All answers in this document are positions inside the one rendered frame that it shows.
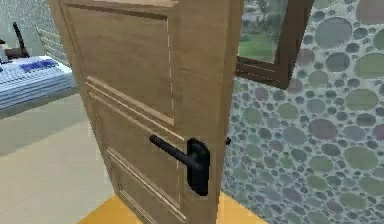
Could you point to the brown framed window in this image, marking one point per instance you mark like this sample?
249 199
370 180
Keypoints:
263 40

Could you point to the light wooden room door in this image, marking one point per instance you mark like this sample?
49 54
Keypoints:
133 83

